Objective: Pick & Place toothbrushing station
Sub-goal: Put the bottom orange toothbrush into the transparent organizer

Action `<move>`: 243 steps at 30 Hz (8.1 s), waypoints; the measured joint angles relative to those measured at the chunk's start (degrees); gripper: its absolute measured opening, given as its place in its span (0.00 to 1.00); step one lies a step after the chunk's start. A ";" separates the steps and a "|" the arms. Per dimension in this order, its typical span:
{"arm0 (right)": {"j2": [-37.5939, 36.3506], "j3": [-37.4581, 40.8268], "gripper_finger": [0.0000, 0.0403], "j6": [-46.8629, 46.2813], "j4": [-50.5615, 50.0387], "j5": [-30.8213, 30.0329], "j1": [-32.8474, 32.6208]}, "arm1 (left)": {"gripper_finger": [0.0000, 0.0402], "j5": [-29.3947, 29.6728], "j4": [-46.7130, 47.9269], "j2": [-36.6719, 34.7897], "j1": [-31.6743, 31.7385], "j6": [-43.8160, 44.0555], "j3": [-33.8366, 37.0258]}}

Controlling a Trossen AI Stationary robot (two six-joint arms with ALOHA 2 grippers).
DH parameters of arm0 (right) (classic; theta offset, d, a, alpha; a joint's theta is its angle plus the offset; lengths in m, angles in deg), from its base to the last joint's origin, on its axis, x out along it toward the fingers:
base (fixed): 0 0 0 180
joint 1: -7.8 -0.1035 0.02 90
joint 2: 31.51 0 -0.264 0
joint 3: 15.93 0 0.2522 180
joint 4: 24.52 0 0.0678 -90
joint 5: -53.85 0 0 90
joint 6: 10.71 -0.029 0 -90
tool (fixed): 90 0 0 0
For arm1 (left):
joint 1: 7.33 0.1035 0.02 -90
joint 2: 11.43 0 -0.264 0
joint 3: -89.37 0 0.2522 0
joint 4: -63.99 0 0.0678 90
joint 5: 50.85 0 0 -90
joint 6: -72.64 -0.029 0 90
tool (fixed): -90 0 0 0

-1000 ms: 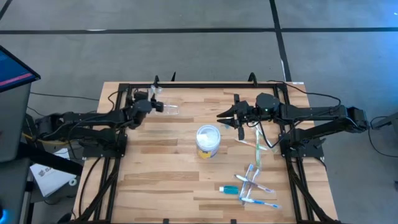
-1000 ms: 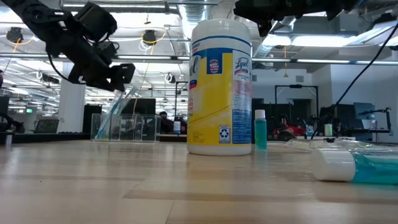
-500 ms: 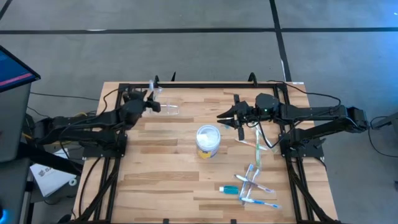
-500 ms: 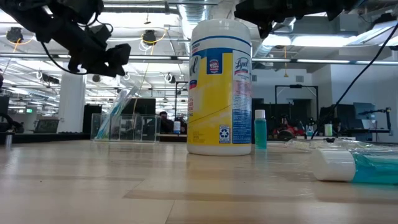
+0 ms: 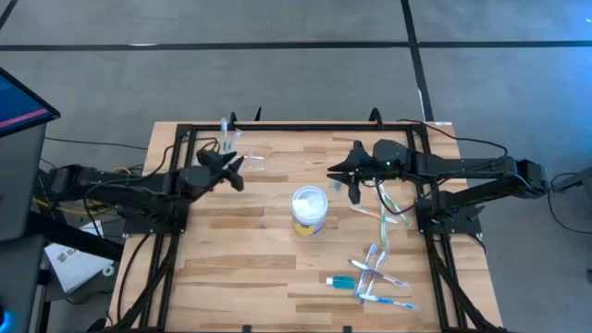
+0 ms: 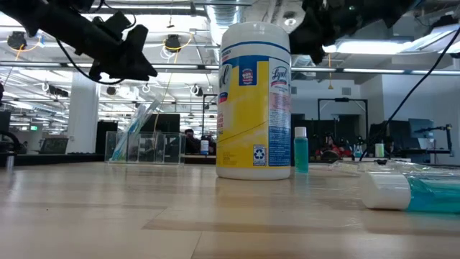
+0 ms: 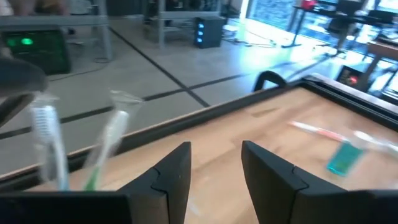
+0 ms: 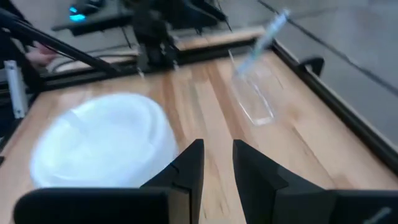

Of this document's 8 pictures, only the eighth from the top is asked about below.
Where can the yellow Lysol wipes canister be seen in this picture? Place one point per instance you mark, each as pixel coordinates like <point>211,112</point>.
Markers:
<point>102,140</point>

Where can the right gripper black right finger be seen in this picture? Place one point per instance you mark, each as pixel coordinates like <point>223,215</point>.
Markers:
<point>267,199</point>

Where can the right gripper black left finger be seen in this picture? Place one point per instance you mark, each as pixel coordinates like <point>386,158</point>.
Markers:
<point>180,199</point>

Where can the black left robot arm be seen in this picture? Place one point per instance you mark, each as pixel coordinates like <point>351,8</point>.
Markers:
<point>155,37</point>

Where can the black computer with cyan light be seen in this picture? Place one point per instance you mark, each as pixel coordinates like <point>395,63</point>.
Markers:
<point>102,21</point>

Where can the white bracket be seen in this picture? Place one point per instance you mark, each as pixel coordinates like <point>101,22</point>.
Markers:
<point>15,90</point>

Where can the black rig frame strut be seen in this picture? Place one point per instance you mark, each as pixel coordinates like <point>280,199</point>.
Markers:
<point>62,43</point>

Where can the clear acrylic organizer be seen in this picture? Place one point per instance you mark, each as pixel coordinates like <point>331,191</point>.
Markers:
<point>258,105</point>

